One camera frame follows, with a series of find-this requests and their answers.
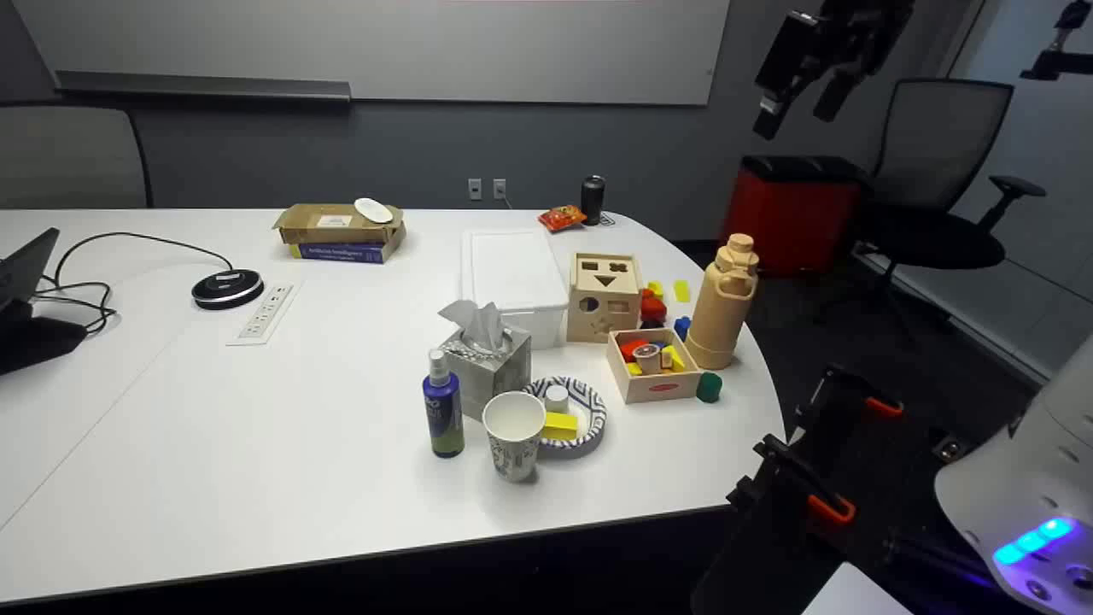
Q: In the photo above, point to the red and yellow toy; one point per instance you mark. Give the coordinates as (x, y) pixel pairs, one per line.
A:
(652, 309)

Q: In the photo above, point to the yellow block in tray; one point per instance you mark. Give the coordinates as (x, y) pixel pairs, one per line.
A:
(678, 358)

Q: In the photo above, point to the grey padded chair back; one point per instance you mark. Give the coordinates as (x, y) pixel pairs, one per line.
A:
(69, 154)

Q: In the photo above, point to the black computer mouse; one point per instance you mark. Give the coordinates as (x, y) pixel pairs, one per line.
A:
(227, 288)

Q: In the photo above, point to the white tissue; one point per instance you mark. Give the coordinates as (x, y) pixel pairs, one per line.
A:
(473, 321)

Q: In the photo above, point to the patterned paper cup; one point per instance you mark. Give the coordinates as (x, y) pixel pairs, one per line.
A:
(514, 438)

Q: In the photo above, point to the white round tape roll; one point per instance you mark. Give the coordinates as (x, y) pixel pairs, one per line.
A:
(374, 211)

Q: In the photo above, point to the green toy block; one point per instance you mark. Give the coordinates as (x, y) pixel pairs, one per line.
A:
(711, 386)

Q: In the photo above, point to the small white cylinder toy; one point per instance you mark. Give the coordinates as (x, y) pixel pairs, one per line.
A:
(555, 399)

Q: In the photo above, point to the black mesh office chair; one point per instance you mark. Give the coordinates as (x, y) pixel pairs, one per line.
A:
(939, 172)

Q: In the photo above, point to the white plastic bin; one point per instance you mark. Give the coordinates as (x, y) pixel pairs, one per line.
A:
(543, 327)

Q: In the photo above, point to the red block in tray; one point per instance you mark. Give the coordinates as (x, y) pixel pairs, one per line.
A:
(634, 348)

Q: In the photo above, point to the orange snack packet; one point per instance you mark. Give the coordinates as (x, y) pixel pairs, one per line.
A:
(562, 221)

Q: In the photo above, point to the brown cardboard box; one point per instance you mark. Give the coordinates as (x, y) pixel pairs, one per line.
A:
(329, 225)

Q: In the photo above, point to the white paper strip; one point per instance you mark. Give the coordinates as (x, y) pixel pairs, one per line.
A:
(261, 315)

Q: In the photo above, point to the blue book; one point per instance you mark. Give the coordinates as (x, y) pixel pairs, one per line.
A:
(342, 254)

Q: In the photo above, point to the black laptop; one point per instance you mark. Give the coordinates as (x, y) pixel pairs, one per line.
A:
(29, 328)

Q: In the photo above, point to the white plastic bin lid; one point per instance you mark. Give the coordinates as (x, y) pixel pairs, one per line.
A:
(508, 263)

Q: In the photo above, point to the white sheet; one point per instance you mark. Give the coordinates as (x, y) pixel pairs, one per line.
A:
(857, 596)

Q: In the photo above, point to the flat yellow toy block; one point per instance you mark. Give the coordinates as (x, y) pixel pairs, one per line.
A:
(683, 292)

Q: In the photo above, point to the blue spray bottle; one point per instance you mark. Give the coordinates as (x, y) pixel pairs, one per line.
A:
(442, 410)

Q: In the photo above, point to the long yellow block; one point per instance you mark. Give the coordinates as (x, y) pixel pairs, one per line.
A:
(562, 425)

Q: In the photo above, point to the grey whiteboard tray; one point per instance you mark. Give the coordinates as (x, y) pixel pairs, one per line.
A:
(206, 86)

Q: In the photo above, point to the tan stacking tower toy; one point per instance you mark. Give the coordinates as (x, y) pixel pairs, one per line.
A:
(723, 309)

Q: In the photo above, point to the red bin with black lid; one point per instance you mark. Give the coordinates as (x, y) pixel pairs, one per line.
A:
(794, 215)

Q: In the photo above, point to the black can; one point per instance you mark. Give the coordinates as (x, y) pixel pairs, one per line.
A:
(590, 201)

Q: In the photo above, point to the white whiteboard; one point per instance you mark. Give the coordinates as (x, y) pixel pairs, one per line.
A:
(396, 47)

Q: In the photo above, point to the patterned paper plate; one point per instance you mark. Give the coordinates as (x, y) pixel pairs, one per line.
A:
(585, 403)

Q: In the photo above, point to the blue toy block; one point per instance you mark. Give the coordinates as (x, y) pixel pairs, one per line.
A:
(680, 327)

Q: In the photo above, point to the black mount bracket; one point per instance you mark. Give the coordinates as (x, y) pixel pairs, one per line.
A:
(1062, 47)

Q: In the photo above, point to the wooden tray with red edge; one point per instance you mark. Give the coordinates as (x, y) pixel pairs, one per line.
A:
(652, 383)

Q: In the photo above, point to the grey tissue box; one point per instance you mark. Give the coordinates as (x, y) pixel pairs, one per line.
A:
(496, 365)

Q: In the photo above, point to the wooden shape sorter cube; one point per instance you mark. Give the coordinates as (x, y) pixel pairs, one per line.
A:
(603, 295)

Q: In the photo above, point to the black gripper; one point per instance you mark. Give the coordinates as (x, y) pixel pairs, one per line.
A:
(847, 34)

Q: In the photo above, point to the white wall outlet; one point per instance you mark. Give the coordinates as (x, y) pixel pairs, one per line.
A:
(473, 187)
(498, 187)

